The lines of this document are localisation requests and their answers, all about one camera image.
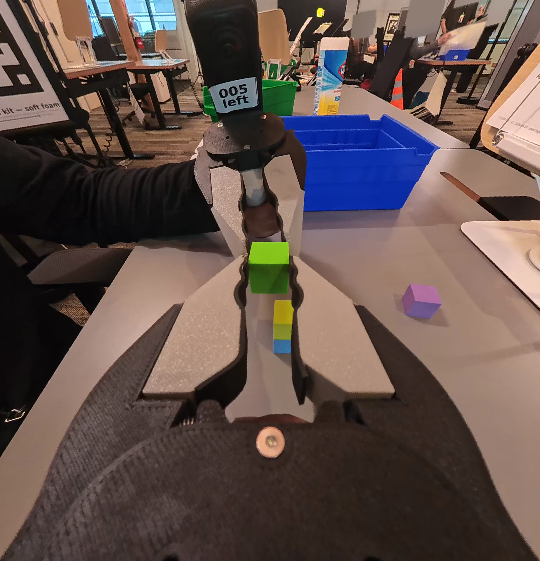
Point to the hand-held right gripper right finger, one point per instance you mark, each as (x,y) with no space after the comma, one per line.
(344,350)

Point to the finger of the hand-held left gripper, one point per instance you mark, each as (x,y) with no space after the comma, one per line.
(287,193)
(226,197)

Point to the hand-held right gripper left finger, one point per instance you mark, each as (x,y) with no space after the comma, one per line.
(199,346)

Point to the blue foam cube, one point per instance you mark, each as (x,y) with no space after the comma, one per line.
(282,346)

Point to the yellow foam cube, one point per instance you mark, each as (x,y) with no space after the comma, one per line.
(283,317)

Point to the green foam cube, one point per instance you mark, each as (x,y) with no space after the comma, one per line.
(269,267)

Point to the purple foam cube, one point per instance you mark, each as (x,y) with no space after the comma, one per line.
(421,300)

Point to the person's left forearm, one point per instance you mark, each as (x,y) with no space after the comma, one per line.
(99,197)

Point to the person's left hand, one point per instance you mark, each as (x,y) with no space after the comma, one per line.
(261,221)

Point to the light wooden board stand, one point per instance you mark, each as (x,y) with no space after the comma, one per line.
(161,41)
(274,35)
(75,17)

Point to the wooden top desk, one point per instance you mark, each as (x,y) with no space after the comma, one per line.
(160,63)
(454,62)
(99,68)

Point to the green plastic bin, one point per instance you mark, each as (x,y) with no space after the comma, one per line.
(278,98)

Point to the blue plastic bin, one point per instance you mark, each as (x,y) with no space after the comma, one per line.
(362,175)

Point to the black computer monitor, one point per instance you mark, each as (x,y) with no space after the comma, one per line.
(309,11)

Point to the disinfecting wipes canister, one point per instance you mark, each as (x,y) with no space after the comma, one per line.
(331,74)

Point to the orange traffic cone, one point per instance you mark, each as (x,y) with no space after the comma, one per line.
(397,92)

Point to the white document holder stand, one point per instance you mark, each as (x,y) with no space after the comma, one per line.
(502,245)

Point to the framed marker code sign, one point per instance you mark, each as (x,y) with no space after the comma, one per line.
(20,87)

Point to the printed instruction sheet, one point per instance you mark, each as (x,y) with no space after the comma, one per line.
(528,105)

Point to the wooden support post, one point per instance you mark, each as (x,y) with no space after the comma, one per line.
(125,30)

